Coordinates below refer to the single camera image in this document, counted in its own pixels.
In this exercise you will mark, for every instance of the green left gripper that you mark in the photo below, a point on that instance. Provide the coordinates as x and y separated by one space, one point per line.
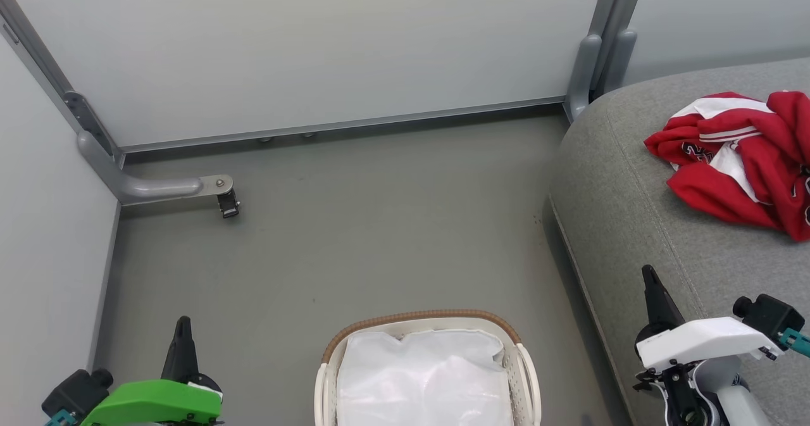
152 404

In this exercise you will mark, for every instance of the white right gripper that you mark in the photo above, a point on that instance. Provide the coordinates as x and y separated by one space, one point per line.
702 344

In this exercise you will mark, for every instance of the red and white garment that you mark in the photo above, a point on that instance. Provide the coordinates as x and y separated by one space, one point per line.
759 160

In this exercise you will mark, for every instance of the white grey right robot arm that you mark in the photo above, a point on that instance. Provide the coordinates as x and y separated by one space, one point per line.
743 394

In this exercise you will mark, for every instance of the grey fabric sofa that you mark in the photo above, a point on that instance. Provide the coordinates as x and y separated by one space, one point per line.
633 179

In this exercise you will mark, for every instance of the white laundry basket brown rim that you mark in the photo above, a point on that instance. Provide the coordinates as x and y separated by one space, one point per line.
528 375

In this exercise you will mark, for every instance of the black caster wheel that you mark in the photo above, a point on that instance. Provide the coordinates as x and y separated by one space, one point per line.
228 204

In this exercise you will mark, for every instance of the grey curved partition foot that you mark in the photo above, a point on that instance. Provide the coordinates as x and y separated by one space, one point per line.
158 188

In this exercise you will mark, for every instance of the white basket liner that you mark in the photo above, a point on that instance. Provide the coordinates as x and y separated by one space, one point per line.
424 378

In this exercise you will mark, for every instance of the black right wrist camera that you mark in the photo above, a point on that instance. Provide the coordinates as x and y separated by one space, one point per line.
769 315

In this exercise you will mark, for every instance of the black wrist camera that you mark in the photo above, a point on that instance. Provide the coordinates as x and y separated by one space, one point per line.
76 391
769 315

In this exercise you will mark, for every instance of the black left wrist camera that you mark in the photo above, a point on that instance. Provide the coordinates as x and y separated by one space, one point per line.
76 391

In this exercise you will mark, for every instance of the grey partition foot bracket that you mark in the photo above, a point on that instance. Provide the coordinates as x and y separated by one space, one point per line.
621 59
583 78

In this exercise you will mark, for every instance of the aluminium partition base rail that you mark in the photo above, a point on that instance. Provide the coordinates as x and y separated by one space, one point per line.
342 125

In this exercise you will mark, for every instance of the aluminium slanted partition post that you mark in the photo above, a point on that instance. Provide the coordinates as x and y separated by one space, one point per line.
35 49

